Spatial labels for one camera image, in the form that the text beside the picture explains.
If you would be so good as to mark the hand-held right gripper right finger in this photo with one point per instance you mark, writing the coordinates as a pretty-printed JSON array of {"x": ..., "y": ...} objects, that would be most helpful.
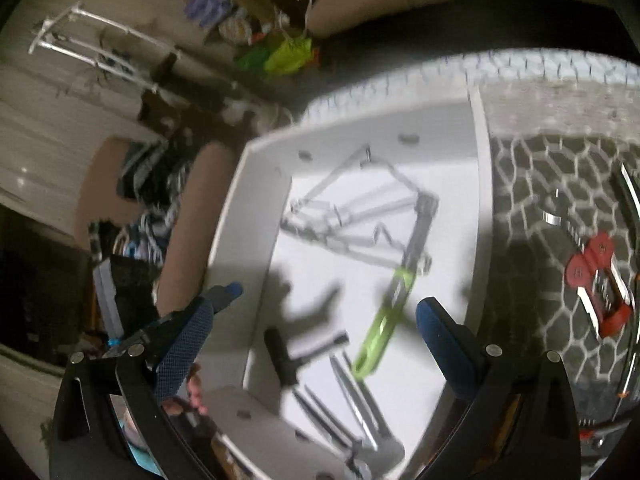
[{"x": 445, "y": 345}]

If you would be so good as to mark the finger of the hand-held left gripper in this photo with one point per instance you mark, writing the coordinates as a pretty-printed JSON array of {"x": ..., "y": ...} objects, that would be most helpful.
[{"x": 227, "y": 291}]

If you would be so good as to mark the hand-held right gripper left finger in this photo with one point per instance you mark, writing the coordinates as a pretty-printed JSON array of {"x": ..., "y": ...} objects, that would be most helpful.
[{"x": 184, "y": 345}]

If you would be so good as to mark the steel tongs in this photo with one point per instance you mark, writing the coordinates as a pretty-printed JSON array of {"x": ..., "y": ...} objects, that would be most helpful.
[{"x": 360, "y": 415}]

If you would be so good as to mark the white plastic container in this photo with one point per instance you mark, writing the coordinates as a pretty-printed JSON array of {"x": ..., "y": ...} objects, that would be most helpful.
[{"x": 450, "y": 200}]

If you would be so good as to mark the grey patterned blanket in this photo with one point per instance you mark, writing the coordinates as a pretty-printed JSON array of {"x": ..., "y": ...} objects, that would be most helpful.
[{"x": 540, "y": 270}]

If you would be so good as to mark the red corkscrew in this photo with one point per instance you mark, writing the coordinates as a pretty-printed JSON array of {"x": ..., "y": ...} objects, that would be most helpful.
[{"x": 600, "y": 285}]

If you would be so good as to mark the bright green bag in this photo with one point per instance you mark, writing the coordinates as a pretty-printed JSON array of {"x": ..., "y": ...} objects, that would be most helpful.
[{"x": 285, "y": 55}]

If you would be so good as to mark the white clothes drying rack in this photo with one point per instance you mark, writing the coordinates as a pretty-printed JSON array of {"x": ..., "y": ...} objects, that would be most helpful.
[{"x": 95, "y": 45}]

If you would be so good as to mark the purple bag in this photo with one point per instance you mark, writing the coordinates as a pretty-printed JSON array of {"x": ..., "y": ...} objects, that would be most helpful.
[{"x": 207, "y": 2}]

